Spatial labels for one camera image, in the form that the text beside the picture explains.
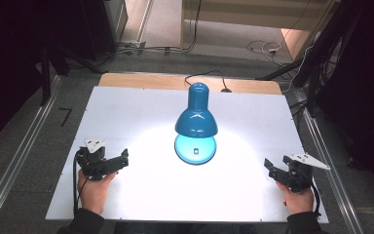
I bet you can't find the grey power strip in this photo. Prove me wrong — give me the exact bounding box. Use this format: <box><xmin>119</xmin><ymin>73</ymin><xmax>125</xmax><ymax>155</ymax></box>
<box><xmin>119</xmin><ymin>40</ymin><xmax>148</xmax><ymax>56</ymax></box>

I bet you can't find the person's right hand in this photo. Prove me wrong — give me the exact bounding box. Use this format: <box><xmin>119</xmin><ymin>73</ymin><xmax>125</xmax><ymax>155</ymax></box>
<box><xmin>276</xmin><ymin>180</ymin><xmax>316</xmax><ymax>216</ymax></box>

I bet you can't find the left hand-held gripper black cable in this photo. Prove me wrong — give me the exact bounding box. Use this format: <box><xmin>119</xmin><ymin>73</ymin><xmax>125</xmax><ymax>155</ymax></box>
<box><xmin>72</xmin><ymin>151</ymin><xmax>91</xmax><ymax>218</ymax></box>

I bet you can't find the black lamp cable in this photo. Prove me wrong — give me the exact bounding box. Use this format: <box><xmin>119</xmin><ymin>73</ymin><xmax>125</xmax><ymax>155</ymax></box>
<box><xmin>184</xmin><ymin>69</ymin><xmax>233</xmax><ymax>94</ymax></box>

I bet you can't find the white table cover board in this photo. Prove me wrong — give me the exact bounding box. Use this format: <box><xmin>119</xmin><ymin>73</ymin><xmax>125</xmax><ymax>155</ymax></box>
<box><xmin>45</xmin><ymin>85</ymin><xmax>330</xmax><ymax>224</ymax></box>

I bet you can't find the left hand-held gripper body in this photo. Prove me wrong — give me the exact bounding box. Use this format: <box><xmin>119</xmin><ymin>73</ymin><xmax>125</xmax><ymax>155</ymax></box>
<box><xmin>75</xmin><ymin>138</ymin><xmax>112</xmax><ymax>181</ymax></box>

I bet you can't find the right hand-held gripper black cable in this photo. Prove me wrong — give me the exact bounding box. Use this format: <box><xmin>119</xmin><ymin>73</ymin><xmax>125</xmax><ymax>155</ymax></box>
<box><xmin>310</xmin><ymin>179</ymin><xmax>323</xmax><ymax>218</ymax></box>

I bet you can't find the black cabinet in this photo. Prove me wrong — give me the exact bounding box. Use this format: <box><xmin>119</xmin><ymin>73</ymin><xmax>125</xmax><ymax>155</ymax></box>
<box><xmin>77</xmin><ymin>0</ymin><xmax>130</xmax><ymax>62</ymax></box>

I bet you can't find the white floor cable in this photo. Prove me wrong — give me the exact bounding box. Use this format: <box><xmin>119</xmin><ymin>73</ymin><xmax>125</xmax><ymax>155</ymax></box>
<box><xmin>245</xmin><ymin>39</ymin><xmax>285</xmax><ymax>64</ymax></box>

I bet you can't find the black hanging cable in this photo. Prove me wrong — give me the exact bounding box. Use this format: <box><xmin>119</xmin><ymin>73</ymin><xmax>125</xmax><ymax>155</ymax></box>
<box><xmin>181</xmin><ymin>0</ymin><xmax>204</xmax><ymax>55</ymax></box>

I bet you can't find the hand-held gripper black cable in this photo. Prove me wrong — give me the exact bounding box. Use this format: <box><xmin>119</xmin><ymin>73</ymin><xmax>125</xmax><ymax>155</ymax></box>
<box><xmin>72</xmin><ymin>151</ymin><xmax>91</xmax><ymax>218</ymax></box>
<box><xmin>310</xmin><ymin>179</ymin><xmax>323</xmax><ymax>218</ymax></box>

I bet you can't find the beige wooden shelf unit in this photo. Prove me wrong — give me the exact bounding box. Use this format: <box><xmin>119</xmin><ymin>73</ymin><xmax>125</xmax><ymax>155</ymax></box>
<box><xmin>179</xmin><ymin>0</ymin><xmax>340</xmax><ymax>62</ymax></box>

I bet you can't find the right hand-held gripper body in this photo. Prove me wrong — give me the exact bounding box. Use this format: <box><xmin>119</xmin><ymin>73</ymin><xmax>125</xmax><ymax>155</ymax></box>
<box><xmin>281</xmin><ymin>153</ymin><xmax>332</xmax><ymax>193</ymax></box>

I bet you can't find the blue desk lamp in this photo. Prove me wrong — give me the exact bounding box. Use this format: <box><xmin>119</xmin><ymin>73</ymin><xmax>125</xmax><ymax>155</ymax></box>
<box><xmin>173</xmin><ymin>81</ymin><xmax>219</xmax><ymax>166</ymax></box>

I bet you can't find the black metal stand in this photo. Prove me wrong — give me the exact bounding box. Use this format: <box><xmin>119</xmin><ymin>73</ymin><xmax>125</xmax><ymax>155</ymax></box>
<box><xmin>39</xmin><ymin>38</ymin><xmax>53</xmax><ymax>107</ymax></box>

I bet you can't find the person's left hand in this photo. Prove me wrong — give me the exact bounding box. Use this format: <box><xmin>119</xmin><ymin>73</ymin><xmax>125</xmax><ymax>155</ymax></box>
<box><xmin>77</xmin><ymin>170</ymin><xmax>119</xmax><ymax>216</ymax></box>

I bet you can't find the dark curtain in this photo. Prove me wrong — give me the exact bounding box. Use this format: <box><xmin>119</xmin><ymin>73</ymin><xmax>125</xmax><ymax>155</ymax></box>
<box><xmin>0</xmin><ymin>0</ymin><xmax>89</xmax><ymax>153</ymax></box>
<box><xmin>315</xmin><ymin>0</ymin><xmax>374</xmax><ymax>199</ymax></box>

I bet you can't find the aluminium floor rail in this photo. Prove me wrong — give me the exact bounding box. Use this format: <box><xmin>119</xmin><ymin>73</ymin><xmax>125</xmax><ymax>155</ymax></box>
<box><xmin>292</xmin><ymin>87</ymin><xmax>366</xmax><ymax>234</ymax></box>
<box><xmin>0</xmin><ymin>75</ymin><xmax>62</xmax><ymax>234</ymax></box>

